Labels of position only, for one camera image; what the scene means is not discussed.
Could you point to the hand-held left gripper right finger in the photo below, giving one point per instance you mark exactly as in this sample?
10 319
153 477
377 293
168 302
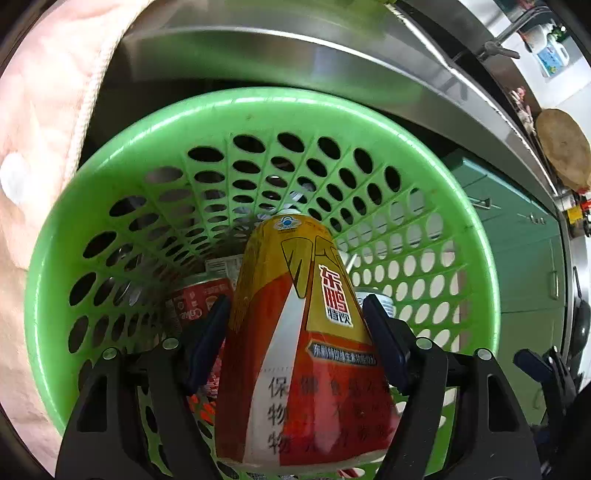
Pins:
383 337

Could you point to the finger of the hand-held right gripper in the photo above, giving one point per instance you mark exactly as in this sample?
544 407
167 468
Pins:
535 367

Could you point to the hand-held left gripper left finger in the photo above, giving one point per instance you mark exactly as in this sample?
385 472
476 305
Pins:
207 341

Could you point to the yellow red drink carton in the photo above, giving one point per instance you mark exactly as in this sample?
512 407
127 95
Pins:
286 323

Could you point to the green perforated plastic waste basket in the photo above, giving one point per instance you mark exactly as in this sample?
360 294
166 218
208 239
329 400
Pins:
277 110

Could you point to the red drink can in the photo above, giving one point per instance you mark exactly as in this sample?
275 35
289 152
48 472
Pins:
198 293

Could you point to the black wok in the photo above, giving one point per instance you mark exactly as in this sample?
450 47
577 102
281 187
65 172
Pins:
582 318

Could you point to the flat white carton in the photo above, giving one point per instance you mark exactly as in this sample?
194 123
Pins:
222 266

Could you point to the small yellow object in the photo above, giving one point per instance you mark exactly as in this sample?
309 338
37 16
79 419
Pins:
576 214

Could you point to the round wooden cutting board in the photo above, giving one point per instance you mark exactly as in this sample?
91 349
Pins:
565 147

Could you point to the pink plastic item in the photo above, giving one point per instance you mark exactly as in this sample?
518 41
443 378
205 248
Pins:
521 108

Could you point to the peach towel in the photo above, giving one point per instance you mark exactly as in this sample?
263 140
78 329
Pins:
37 115

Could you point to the white blue detergent bottle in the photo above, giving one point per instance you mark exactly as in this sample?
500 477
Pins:
553 57

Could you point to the steel faucet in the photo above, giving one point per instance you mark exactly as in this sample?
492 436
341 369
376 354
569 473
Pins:
498 48

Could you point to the white pump bottle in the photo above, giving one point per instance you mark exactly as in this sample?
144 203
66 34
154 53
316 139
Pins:
536 39

